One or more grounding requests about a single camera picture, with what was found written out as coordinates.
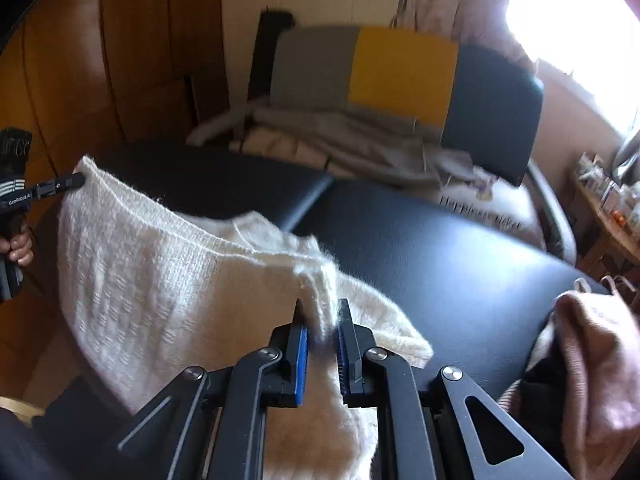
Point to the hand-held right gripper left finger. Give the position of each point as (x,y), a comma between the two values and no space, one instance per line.
(300,360)

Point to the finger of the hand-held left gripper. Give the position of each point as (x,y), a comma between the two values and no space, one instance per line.
(62,183)

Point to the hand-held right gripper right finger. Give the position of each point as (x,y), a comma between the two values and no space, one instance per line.
(343,360)

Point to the cream knit sweater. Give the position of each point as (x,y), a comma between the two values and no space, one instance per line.
(165,290)

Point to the pile of beige clothes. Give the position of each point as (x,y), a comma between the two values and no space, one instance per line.
(380,160)

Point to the person's left hand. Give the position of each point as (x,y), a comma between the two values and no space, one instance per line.
(20,250)

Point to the wooden wardrobe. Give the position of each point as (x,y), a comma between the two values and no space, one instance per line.
(100,60)

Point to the black padded bench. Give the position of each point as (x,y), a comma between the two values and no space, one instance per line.
(425,260)

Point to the pink brown garment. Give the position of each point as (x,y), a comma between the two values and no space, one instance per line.
(585,375)

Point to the grey yellow blue cushion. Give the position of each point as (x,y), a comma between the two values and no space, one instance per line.
(395,90)

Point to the cluttered wooden side table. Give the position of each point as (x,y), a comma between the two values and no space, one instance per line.
(610,210)

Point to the cream curtain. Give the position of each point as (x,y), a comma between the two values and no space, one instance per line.
(450,0)

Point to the black chair frame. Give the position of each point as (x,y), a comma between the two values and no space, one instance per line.
(267,55)

